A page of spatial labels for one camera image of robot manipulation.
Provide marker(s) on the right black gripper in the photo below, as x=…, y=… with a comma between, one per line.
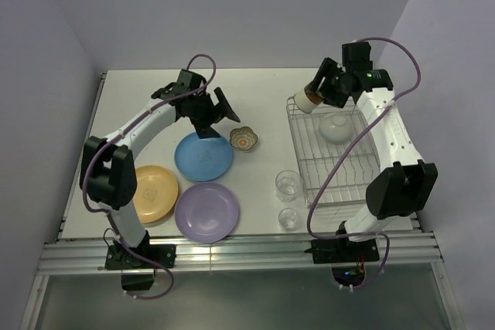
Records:
x=326, y=69

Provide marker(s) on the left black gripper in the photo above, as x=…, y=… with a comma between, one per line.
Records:
x=203, y=128

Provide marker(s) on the brown white ceramic cup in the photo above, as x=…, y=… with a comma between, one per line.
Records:
x=307, y=101

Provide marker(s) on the flower patterned small dish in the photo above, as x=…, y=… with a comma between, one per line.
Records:
x=243, y=138

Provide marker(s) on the white ceramic bowl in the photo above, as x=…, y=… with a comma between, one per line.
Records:
x=336, y=128

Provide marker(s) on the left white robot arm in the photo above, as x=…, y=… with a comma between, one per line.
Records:
x=107, y=173

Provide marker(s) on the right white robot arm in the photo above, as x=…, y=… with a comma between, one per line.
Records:
x=405, y=180

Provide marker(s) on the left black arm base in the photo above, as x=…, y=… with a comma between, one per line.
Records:
x=139, y=267

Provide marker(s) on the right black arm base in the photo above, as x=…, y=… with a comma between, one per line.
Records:
x=352, y=255

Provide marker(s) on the blue plastic plate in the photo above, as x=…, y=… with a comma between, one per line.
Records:
x=203, y=160

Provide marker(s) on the orange plastic plate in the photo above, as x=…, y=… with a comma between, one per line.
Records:
x=156, y=194

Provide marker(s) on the purple plastic plate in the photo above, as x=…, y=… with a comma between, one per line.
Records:
x=206, y=212

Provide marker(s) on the large clear glass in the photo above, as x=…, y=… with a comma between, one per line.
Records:
x=288, y=185

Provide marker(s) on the small clear glass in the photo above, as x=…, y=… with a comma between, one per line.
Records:
x=288, y=220

